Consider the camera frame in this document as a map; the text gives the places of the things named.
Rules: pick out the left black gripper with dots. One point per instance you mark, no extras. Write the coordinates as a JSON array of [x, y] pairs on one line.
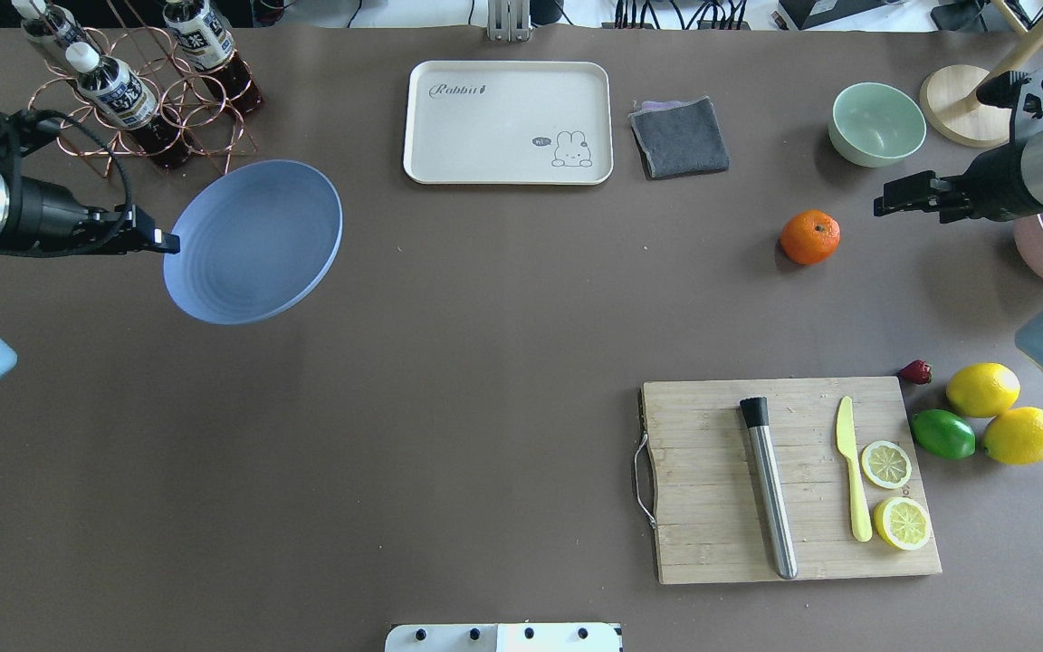
[[49, 213]]

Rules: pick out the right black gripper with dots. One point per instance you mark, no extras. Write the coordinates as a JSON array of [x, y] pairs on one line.
[[995, 185]]

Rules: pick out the blue plate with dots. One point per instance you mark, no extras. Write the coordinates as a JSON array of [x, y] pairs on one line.
[[254, 243]]

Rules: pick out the green bowl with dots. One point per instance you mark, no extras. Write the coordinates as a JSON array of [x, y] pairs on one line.
[[874, 125]]

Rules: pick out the wooden stand with base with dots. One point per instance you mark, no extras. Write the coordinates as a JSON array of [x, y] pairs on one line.
[[949, 100]]

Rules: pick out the orange mandarin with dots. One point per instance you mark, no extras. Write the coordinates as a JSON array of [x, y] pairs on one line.
[[811, 237]]

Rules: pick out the tea bottle front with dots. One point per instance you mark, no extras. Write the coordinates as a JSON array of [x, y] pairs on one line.
[[127, 103]]

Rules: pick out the tea bottle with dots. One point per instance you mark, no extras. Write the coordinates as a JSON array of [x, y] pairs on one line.
[[204, 39], [127, 103], [51, 30]]

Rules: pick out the red strawberry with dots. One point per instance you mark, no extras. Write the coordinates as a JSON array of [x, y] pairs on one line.
[[917, 372]]

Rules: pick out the yellow lemon upper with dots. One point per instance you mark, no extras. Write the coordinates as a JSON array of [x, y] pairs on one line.
[[983, 390]]

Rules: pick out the yellow lemon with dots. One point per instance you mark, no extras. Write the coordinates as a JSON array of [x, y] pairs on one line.
[[983, 390], [1016, 436]]

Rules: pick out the tea bottle middle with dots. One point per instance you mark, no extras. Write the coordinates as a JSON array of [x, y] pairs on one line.
[[204, 39]]

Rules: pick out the tea bottle back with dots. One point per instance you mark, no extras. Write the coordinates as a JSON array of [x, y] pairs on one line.
[[51, 30]]

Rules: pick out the green lime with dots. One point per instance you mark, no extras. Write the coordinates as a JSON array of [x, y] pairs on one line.
[[943, 433]]

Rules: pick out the yellow plastic knife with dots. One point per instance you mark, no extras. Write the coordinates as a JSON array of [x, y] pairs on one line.
[[845, 433]]

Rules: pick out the grey folded cloth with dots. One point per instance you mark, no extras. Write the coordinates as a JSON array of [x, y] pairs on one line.
[[678, 138]]

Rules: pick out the yellow lemon lower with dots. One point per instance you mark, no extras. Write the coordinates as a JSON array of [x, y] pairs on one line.
[[1016, 436]]

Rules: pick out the steel muddler black tip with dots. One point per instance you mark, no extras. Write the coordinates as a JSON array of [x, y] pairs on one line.
[[755, 414]]

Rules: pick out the lemon slice upper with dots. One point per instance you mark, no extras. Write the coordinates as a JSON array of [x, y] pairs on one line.
[[885, 464]]

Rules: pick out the lemon slice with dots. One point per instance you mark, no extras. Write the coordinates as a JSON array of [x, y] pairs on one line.
[[885, 464], [902, 523]]

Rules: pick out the lemon slice lower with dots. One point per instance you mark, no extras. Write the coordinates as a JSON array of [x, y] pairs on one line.
[[902, 523]]

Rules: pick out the cream rabbit tray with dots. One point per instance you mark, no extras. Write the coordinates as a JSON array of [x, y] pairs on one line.
[[508, 123]]

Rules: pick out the bamboo cutting board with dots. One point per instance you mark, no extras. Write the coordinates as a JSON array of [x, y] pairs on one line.
[[709, 516]]

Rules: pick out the copper wire bottle rack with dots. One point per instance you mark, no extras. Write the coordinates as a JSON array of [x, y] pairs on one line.
[[212, 129]]

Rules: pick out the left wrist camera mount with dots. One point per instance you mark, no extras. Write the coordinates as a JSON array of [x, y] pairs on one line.
[[23, 133]]

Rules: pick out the aluminium frame post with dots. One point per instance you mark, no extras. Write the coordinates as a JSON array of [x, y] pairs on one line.
[[509, 21]]

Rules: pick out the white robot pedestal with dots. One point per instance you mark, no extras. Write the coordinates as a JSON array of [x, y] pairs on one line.
[[524, 636]]

